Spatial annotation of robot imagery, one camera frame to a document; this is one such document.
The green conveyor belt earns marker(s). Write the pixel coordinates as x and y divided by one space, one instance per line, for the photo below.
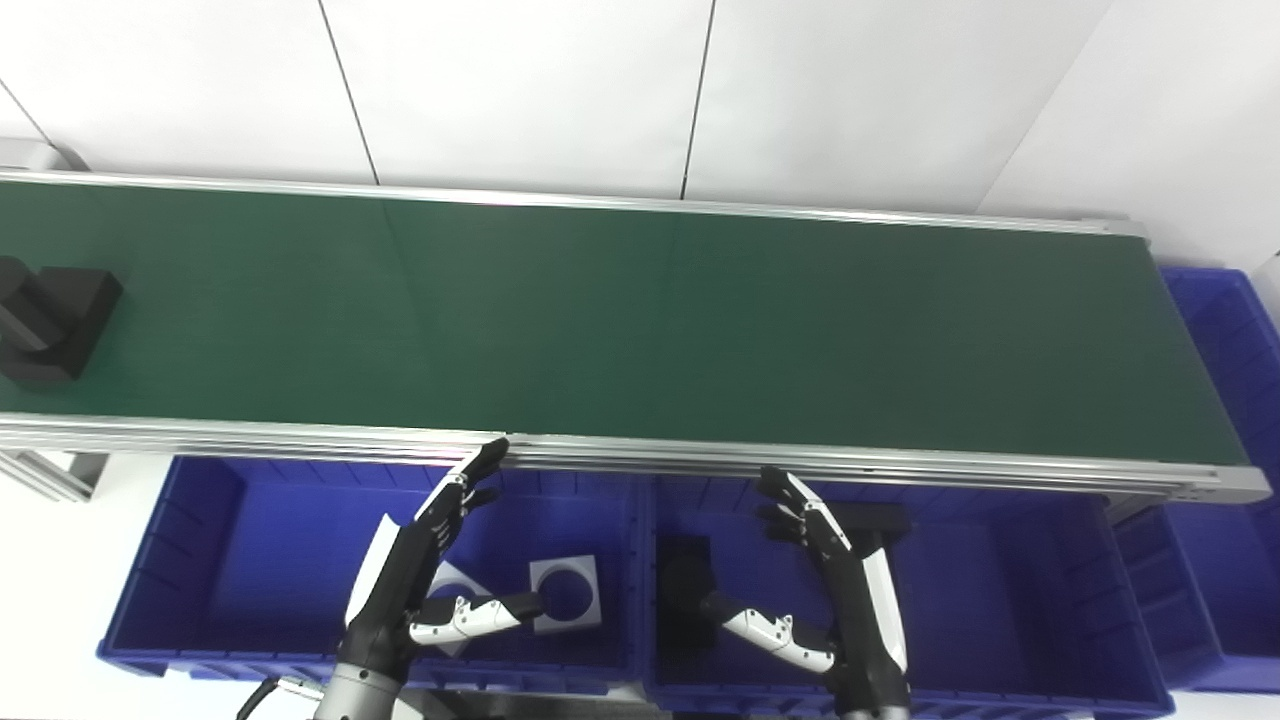
640 320
700 457

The black block part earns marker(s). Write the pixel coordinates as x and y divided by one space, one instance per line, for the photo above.
55 320

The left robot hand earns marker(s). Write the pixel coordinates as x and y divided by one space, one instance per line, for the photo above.
400 580

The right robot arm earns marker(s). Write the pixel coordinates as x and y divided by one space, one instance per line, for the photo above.
872 713

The white square part with hole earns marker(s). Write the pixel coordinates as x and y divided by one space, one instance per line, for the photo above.
585 600

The blue plastic bin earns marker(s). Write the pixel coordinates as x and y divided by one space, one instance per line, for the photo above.
1000 590
1220 340
270 560

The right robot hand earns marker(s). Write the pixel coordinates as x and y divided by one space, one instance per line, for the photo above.
860 620

